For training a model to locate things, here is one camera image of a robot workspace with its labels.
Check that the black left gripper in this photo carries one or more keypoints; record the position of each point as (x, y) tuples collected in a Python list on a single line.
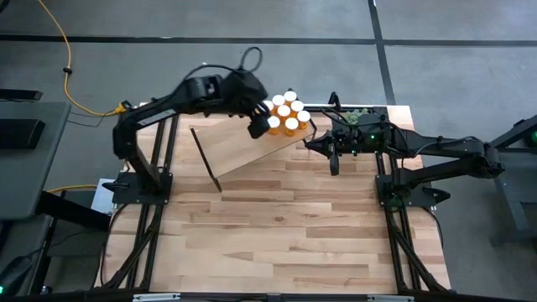
[(245, 92)]

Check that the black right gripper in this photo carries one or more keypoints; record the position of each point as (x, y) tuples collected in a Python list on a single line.
[(369, 134)]

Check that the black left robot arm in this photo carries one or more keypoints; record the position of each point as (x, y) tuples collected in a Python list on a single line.
[(159, 111)]

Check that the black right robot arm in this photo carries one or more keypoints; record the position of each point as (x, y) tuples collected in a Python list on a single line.
[(444, 147)]

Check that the wooden ramp board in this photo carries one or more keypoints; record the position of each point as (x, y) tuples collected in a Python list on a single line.
[(235, 147)]

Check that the green potted plant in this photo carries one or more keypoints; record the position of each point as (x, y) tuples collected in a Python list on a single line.
[(354, 116)]

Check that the white paper sheet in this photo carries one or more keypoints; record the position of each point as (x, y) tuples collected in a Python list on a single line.
[(102, 201)]

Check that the dark grey cart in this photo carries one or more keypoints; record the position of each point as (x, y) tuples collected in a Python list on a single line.
[(516, 197)]

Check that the black desk leg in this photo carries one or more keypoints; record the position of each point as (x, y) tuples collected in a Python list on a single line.
[(71, 211)]

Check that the black rectangular pad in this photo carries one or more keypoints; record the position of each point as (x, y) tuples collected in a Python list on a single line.
[(21, 133)]

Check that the flat black bar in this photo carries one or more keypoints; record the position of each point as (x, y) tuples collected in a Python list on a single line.
[(21, 95)]

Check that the grey desk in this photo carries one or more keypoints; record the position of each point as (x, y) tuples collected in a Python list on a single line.
[(25, 180)]

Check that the black metal table frame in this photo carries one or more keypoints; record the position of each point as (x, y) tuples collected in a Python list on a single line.
[(379, 165)]

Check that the silver metal bracket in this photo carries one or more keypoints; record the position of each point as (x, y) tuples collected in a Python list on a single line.
[(390, 298), (156, 298)]

